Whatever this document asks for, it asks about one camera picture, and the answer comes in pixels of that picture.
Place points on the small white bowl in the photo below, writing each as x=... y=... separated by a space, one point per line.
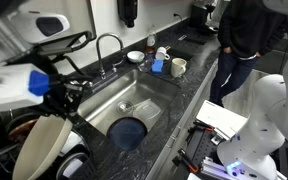
x=135 y=56

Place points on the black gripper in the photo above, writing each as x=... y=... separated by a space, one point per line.
x=65 y=94

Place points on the white printed mug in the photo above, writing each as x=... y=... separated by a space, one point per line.
x=161 y=54

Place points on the steel paper towel dispenser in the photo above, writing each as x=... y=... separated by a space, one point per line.
x=42 y=28

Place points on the black coffee machine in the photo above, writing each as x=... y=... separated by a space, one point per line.
x=198 y=18

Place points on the copper bottom pan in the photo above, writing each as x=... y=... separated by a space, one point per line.
x=21 y=131

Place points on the dark blue plate in sink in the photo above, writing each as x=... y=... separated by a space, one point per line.
x=127 y=133

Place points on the black tool with red handle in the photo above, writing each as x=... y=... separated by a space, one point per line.
x=189 y=163

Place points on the black dish rack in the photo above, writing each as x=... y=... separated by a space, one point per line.
x=9 y=155

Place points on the cream ceramic mug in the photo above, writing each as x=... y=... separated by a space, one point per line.
x=178 y=67

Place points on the clear glass bowl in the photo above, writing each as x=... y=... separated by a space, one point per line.
x=146 y=64

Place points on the stainless steel sink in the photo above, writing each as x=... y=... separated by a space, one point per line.
x=121 y=97

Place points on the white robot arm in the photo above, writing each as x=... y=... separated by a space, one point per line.
x=266 y=127

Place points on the clear plastic lid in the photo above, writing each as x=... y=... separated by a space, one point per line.
x=147 y=111

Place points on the person in dark clothes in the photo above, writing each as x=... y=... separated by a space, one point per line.
x=247 y=32

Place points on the chrome gooseneck faucet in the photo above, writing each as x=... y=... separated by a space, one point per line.
x=108 y=63

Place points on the cream white plate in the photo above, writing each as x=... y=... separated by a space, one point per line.
x=41 y=147

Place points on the blue sponge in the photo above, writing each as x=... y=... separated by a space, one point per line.
x=157 y=66

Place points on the black soap dispenser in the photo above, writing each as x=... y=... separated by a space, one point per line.
x=127 y=10

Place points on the white box on cart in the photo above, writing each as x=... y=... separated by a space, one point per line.
x=225 y=122

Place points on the dish soap bottle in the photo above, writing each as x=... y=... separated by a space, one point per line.
x=151 y=40

